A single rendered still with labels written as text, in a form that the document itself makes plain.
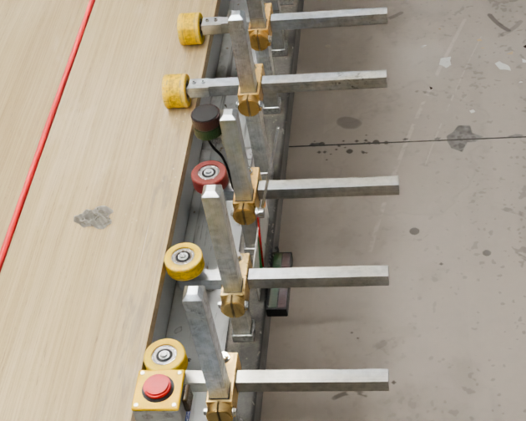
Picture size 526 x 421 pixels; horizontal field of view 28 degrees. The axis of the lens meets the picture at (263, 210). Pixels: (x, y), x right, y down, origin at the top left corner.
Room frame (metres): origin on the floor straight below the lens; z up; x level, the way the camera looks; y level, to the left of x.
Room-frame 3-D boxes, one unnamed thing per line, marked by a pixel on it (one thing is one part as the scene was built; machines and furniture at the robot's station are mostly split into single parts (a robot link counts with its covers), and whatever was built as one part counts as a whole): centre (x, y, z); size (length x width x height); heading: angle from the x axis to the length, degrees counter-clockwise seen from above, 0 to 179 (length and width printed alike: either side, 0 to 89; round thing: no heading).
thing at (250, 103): (1.94, -0.03, 0.95); 0.14 x 0.06 x 0.05; 168
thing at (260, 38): (2.18, -0.08, 0.95); 0.14 x 0.06 x 0.05; 168
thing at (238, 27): (1.92, -0.02, 0.94); 0.04 x 0.04 x 0.48; 78
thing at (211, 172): (1.73, 0.10, 0.85); 0.08 x 0.08 x 0.11
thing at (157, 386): (0.93, 0.20, 1.22); 0.04 x 0.04 x 0.02
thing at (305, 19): (2.19, -0.14, 0.95); 0.50 x 0.04 x 0.04; 78
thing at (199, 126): (1.68, 0.08, 1.10); 0.06 x 0.06 x 0.02
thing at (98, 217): (1.66, 0.36, 0.91); 0.09 x 0.07 x 0.02; 71
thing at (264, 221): (1.64, 0.02, 0.75); 0.26 x 0.01 x 0.10; 168
